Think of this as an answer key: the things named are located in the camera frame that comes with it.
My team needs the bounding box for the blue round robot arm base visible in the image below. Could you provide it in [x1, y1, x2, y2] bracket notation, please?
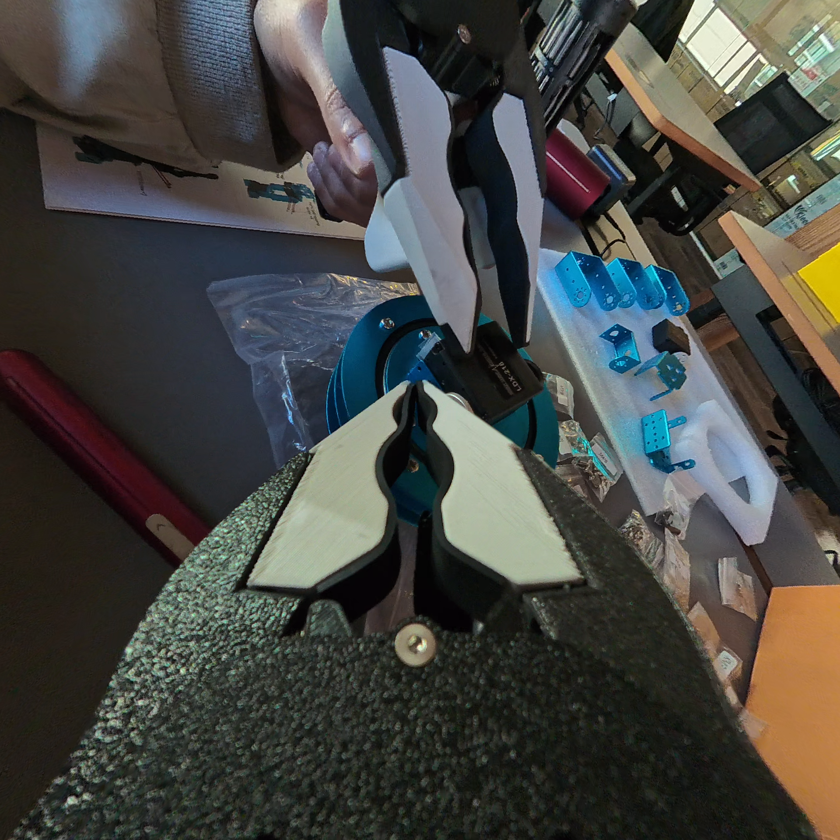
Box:
[326, 294, 560, 526]

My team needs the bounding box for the white instruction booklet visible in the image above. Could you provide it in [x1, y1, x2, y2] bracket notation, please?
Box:
[36, 123, 370, 242]

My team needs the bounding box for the maroon metal cylinder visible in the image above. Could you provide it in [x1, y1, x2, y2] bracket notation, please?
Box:
[543, 128, 614, 219]

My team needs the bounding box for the black office chair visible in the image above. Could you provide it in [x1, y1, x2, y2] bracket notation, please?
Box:
[714, 71, 833, 175]

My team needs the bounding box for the person's left forearm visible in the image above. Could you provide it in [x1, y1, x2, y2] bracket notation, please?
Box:
[0, 0, 312, 173]

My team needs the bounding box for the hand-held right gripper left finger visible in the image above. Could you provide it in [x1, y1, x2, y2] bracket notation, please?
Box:
[247, 381, 422, 621]

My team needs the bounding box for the wide perforated blue bracket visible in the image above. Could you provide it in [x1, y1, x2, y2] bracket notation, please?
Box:
[632, 351, 688, 403]

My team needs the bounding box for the pile of small screw bags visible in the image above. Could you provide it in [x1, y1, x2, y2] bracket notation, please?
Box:
[538, 371, 772, 749]

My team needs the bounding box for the small blue bracket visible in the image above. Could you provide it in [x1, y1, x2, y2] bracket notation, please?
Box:
[598, 323, 642, 373]

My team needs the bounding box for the grey desk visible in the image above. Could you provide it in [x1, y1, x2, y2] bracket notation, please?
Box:
[0, 108, 821, 840]

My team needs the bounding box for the person's left hand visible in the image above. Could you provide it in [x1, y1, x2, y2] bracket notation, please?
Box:
[252, 0, 383, 227]

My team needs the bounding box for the blue U-shaped bracket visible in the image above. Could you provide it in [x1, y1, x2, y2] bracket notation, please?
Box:
[645, 264, 691, 317]
[607, 257, 649, 311]
[554, 251, 610, 311]

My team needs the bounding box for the black servo motor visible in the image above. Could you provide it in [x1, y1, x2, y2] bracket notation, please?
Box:
[651, 319, 692, 357]
[407, 322, 546, 427]

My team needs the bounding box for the orange cardboard box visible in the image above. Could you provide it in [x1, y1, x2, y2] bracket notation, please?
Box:
[747, 584, 840, 837]

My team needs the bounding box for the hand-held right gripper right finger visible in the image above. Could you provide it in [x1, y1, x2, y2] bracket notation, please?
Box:
[419, 381, 588, 627]

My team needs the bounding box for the red pen screwdriver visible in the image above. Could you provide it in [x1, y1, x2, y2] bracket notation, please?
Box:
[0, 348, 212, 567]

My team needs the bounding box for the white foam sheet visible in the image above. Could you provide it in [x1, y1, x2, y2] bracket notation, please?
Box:
[535, 210, 782, 547]

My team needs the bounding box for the long perforated blue bracket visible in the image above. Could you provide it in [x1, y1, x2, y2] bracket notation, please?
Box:
[641, 409, 697, 475]

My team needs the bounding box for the yellow plastic bin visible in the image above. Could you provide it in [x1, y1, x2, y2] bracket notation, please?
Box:
[781, 244, 840, 329]

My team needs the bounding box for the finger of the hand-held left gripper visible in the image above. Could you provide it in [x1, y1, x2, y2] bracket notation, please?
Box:
[465, 91, 547, 349]
[363, 47, 485, 357]

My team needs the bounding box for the clear plastic bag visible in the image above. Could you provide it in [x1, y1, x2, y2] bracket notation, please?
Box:
[206, 272, 427, 473]

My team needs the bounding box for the black mesh cylinder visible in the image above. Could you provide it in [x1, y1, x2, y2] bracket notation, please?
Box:
[528, 0, 641, 96]

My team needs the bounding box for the white foam frame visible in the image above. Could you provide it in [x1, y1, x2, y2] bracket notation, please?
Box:
[675, 399, 780, 547]

